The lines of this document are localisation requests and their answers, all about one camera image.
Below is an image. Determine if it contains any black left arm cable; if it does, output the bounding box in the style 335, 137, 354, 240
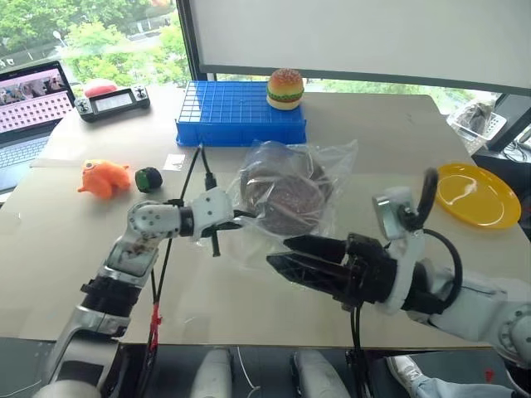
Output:
144, 143, 219, 357

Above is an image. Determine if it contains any blue jeans leg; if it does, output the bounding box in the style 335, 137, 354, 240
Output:
409, 374, 517, 398

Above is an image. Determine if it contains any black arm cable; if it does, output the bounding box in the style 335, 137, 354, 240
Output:
144, 143, 219, 357
412, 166, 465, 311

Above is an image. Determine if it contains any black handheld controller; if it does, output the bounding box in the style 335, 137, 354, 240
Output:
73, 85, 152, 124

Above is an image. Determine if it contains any white sneaker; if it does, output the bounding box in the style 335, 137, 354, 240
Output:
386, 355, 429, 396

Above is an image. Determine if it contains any small white paper label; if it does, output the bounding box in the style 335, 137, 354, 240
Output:
163, 153, 186, 172

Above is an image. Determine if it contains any black lower body cable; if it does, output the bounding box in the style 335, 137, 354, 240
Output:
345, 303, 370, 398

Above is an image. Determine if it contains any clear plastic bag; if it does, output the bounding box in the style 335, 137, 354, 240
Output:
189, 138, 359, 288

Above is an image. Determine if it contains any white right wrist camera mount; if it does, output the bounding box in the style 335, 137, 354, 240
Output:
371, 186, 427, 317

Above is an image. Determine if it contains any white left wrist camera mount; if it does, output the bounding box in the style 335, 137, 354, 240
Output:
188, 187, 236, 240

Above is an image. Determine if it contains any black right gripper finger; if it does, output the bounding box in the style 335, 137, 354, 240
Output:
281, 234, 349, 267
265, 253, 349, 300

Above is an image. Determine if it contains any green and black ball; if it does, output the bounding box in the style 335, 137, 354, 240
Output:
134, 166, 163, 194

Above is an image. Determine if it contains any orange plush toy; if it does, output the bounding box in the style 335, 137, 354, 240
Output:
76, 158, 131, 201

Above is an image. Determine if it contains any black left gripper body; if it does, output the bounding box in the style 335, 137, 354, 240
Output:
202, 218, 236, 242

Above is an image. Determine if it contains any red and white round toy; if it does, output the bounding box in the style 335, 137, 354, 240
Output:
82, 78, 119, 98

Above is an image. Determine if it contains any brown round item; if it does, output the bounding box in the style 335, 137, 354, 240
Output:
238, 143, 337, 235

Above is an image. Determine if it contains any toy hamburger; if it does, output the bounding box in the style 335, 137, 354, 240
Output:
265, 67, 305, 113

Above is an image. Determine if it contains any open laptop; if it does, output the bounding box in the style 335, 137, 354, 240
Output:
0, 60, 78, 194

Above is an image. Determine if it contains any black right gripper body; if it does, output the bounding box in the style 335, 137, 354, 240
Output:
334, 232, 400, 311

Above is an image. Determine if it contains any blue grid plastic tray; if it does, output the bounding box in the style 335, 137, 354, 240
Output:
173, 80, 309, 148

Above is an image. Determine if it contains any black stand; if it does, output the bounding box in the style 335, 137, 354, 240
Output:
472, 92, 531, 175

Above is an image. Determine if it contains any white mesh basket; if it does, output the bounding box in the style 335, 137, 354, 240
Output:
446, 100, 509, 145

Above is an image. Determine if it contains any thin white cord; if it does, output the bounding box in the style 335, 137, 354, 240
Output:
234, 346, 261, 398

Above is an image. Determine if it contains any grey rounded robot leg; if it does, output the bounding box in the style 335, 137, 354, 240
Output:
291, 349, 352, 398
191, 347, 235, 398

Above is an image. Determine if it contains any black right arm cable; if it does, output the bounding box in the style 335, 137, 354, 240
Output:
412, 166, 465, 311

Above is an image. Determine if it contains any white projection screen panel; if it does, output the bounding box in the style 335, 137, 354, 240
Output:
175, 0, 531, 93

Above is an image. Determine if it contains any yellow plastic plate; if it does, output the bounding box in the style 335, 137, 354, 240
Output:
433, 162, 523, 231

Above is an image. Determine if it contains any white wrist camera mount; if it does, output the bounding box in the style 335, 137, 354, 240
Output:
371, 186, 427, 317
188, 187, 236, 240

